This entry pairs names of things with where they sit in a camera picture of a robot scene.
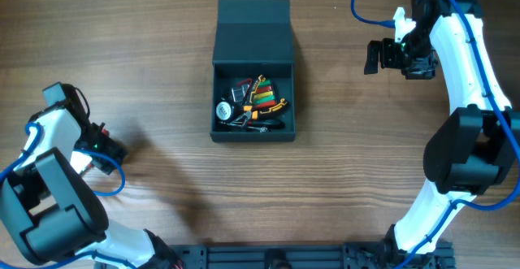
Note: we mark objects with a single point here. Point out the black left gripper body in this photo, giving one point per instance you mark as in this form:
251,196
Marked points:
112,155

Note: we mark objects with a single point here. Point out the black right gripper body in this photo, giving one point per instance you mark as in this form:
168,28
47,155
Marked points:
387,54

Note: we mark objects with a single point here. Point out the black red screwdriver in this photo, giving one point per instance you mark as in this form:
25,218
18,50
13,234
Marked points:
267,123

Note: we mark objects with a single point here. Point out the clear case coloured screwdrivers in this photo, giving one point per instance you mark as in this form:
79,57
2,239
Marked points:
263,95

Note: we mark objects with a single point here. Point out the black box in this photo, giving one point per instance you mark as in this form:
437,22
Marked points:
253,38

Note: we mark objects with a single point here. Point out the round white tape measure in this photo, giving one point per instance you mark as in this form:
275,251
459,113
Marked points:
224,111

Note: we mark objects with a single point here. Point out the silver L-shaped socket wrench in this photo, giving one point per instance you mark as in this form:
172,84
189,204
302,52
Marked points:
254,128

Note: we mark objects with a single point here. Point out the orange black pliers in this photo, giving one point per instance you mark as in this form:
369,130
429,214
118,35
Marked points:
248,113

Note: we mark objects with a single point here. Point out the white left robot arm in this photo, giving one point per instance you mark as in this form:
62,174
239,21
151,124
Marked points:
51,214

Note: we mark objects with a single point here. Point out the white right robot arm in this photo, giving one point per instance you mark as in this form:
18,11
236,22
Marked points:
478,143

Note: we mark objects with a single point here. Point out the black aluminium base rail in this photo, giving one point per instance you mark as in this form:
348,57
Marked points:
352,255

